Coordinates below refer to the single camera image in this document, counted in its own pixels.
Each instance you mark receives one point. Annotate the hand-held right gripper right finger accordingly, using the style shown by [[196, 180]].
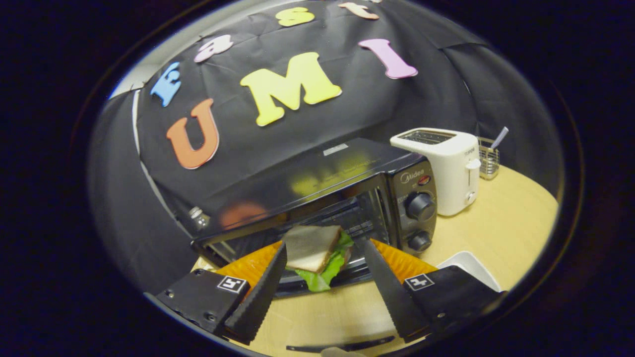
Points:
[[394, 302]]

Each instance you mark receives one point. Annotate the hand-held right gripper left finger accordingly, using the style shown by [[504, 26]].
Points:
[[258, 302]]

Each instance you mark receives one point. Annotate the toast and lettuce sandwich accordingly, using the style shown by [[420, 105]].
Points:
[[310, 248]]

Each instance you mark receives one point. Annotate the black electric oven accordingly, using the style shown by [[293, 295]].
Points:
[[322, 173]]

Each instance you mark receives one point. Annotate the white rectangular tray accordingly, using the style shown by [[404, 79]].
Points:
[[471, 265]]

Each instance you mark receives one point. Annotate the clear plastic water bottle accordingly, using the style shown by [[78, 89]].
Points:
[[199, 218]]

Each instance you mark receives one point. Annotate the white toaster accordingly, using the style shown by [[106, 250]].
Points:
[[446, 168]]

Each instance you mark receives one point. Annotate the black backdrop cloth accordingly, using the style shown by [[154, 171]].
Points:
[[347, 114]]

